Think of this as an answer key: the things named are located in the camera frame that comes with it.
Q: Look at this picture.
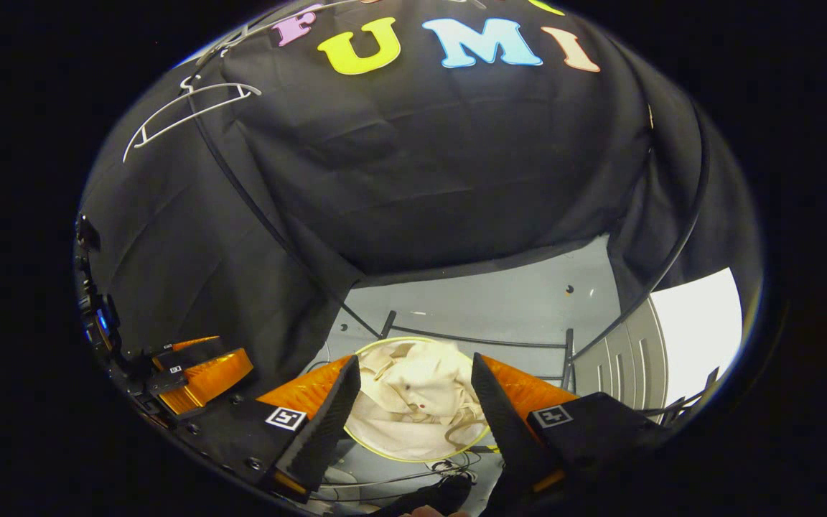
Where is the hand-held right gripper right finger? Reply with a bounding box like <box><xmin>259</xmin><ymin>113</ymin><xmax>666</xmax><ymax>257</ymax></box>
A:
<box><xmin>471</xmin><ymin>352</ymin><xmax>673</xmax><ymax>496</ymax></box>

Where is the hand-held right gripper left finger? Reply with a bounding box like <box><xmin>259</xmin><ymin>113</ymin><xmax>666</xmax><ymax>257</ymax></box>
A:
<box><xmin>177</xmin><ymin>354</ymin><xmax>362</xmax><ymax>498</ymax></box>

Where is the yellow-rimmed laundry hamper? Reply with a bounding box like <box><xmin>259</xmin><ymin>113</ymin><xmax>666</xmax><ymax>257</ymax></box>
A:
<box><xmin>344</xmin><ymin>335</ymin><xmax>493</xmax><ymax>464</ymax></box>

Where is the cream button shirt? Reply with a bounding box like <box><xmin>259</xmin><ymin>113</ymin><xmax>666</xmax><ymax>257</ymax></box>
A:
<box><xmin>349</xmin><ymin>340</ymin><xmax>490</xmax><ymax>459</ymax></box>

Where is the white hanger with thick arms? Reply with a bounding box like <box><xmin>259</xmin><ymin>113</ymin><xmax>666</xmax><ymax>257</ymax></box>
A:
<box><xmin>202</xmin><ymin>0</ymin><xmax>486</xmax><ymax>62</ymax></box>

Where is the black metal clothes rack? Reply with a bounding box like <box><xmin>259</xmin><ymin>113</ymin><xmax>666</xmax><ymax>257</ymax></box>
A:
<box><xmin>184</xmin><ymin>72</ymin><xmax>713</xmax><ymax>392</ymax></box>

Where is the grey ribbed cabinet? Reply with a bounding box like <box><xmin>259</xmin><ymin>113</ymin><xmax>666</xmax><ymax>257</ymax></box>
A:
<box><xmin>573</xmin><ymin>267</ymin><xmax>744</xmax><ymax>421</ymax></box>

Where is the black floor cable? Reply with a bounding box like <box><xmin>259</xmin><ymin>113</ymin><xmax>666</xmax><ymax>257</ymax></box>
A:
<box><xmin>313</xmin><ymin>451</ymin><xmax>502</xmax><ymax>498</ymax></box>

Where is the thin white wire hanger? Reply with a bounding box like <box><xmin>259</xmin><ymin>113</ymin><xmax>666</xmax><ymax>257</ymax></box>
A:
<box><xmin>123</xmin><ymin>75</ymin><xmax>263</xmax><ymax>164</ymax></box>

